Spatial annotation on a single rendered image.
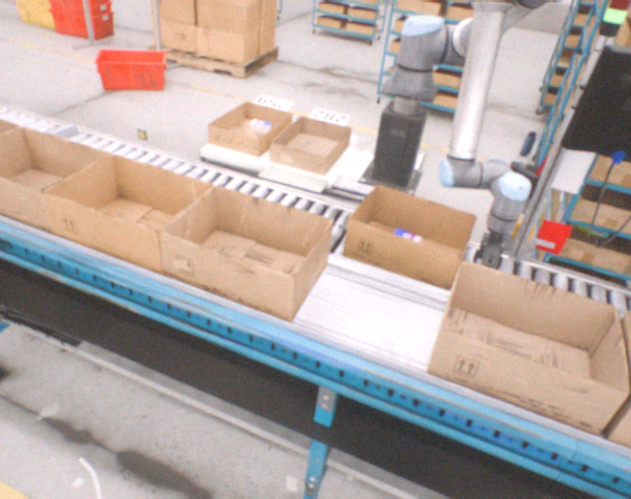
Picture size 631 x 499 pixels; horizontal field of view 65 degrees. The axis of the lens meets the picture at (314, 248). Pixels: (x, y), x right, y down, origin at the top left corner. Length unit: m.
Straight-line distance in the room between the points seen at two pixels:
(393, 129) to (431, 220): 0.47
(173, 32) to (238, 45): 0.82
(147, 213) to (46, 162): 0.46
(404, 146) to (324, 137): 0.59
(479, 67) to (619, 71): 0.36
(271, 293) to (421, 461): 0.60
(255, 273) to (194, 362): 0.44
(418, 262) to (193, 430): 1.14
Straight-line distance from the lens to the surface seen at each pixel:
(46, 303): 1.88
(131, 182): 1.78
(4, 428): 2.39
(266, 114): 2.76
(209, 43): 6.04
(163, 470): 2.12
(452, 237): 1.94
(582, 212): 2.46
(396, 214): 1.96
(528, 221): 1.96
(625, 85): 1.64
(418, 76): 2.12
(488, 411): 1.23
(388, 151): 2.22
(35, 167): 2.10
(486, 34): 1.58
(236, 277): 1.30
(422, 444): 1.49
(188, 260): 1.36
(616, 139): 1.71
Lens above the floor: 1.82
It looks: 36 degrees down
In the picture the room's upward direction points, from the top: 7 degrees clockwise
